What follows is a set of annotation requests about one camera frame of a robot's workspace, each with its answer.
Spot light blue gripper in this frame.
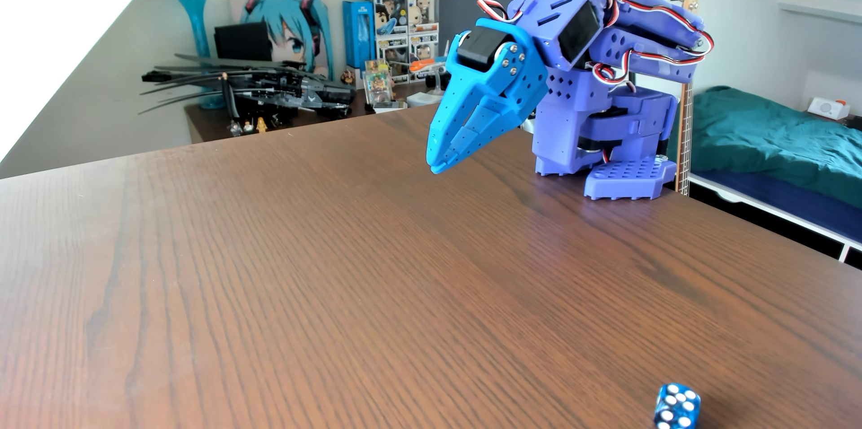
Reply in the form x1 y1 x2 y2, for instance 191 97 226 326
426 18 550 175

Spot blue dice with white dots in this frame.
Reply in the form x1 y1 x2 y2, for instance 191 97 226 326
653 383 702 429

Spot orange white toy plane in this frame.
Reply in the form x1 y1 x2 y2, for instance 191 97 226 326
408 40 453 97

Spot figure box with pale figure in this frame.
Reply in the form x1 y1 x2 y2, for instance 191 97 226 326
409 32 440 80

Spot clear acrylic card stand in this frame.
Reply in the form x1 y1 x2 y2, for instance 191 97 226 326
363 60 408 114

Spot figure box with grey figure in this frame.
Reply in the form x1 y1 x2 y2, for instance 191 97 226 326
375 34 412 85

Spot figure box with dark-haired figure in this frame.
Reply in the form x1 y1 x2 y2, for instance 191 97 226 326
363 0 409 37

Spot tall blue box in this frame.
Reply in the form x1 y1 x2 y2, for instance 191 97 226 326
342 0 377 70

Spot black helicopter model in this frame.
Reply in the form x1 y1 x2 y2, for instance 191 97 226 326
138 53 358 137

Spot anime girl picture teal hair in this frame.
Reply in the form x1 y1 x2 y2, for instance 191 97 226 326
229 0 335 80

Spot wooden bass guitar neck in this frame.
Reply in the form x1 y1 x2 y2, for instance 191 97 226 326
675 0 705 197

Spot black rectangular box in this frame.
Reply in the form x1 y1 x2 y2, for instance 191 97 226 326
214 22 274 64

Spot bed with teal blanket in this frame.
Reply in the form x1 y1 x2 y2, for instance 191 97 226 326
667 86 862 210

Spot blue glass vase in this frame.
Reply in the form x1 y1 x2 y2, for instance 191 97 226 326
174 0 227 111

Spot navy blue mattress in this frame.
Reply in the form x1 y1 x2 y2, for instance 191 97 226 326
690 170 862 243

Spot small white radio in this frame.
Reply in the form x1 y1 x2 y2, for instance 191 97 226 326
807 97 851 122

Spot white bed frame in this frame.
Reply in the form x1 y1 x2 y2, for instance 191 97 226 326
686 173 862 263

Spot white wall shelf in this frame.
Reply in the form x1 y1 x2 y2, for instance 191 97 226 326
778 0 862 26

